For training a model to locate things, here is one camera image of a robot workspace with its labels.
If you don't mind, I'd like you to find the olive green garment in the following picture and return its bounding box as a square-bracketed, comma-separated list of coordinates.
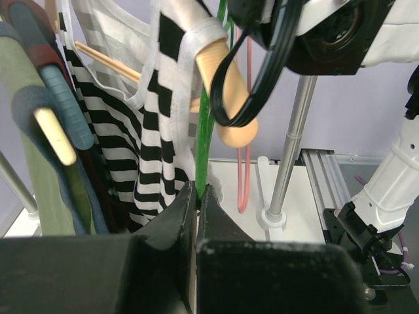
[1, 22, 95, 236]

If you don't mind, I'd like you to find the black white striped tank top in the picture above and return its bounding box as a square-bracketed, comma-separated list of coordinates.
[60, 1, 227, 229]

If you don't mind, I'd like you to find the beige wooden hanger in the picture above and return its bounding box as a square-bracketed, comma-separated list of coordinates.
[44, 0, 259, 148]

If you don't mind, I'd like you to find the aluminium frame rail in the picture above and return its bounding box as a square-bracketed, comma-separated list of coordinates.
[301, 149, 382, 244]

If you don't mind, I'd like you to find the green plastic hanger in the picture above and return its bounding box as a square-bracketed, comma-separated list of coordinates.
[195, 0, 235, 200]

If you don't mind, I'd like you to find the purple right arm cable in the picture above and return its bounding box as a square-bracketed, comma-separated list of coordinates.
[355, 175, 412, 275]

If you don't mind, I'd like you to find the teal blue hanger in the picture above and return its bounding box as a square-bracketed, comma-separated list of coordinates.
[39, 64, 94, 150]

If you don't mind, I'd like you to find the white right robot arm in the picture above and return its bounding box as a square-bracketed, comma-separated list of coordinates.
[223, 1, 418, 243]

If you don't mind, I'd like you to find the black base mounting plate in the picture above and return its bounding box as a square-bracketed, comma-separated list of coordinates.
[323, 202, 418, 313]

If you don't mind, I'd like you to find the pink wire hanger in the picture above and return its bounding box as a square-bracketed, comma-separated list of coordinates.
[235, 27, 253, 214]

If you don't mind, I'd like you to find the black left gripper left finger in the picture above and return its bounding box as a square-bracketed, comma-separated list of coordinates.
[1, 182, 196, 313]

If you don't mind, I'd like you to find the navy blue garment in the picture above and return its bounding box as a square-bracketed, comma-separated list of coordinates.
[1, 1, 135, 234]

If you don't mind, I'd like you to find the metal clothes rack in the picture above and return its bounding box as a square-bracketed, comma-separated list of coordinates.
[0, 75, 318, 243]

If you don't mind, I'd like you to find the cream plastic hanger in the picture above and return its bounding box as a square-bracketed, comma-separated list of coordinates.
[33, 108, 77, 166]

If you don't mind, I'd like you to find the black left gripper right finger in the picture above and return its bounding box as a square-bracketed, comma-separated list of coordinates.
[196, 184, 369, 313]

